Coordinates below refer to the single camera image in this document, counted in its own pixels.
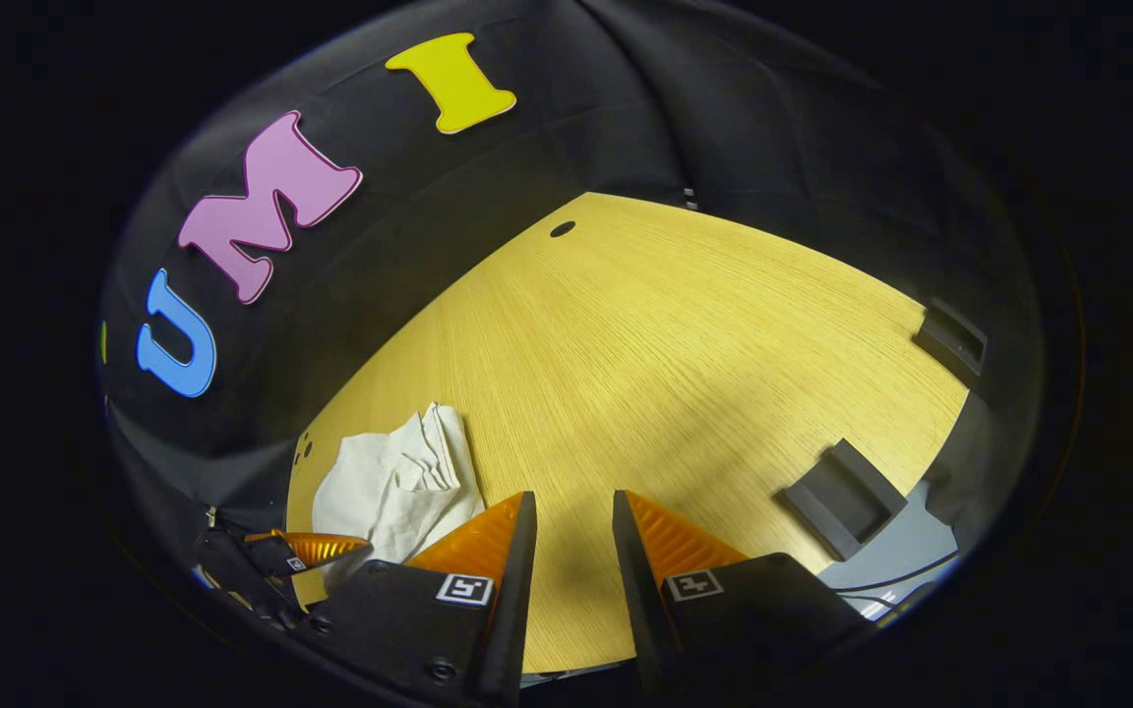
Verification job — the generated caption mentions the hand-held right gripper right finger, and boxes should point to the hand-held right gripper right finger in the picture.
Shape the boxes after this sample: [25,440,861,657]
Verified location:
[612,489,874,708]

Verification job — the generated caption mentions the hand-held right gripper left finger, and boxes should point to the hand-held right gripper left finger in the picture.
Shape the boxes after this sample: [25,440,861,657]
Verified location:
[306,490,538,708]

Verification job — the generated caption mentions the white jeans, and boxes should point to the white jeans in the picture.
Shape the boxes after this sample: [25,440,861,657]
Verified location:
[311,401,487,593]

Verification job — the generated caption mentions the black table clamp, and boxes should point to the black table clamp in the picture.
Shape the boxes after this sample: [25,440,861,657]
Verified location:
[913,297,989,391]
[778,439,909,562]

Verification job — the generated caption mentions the black backdrop cloth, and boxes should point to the black backdrop cloth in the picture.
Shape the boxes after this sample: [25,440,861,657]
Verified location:
[99,0,1044,552]

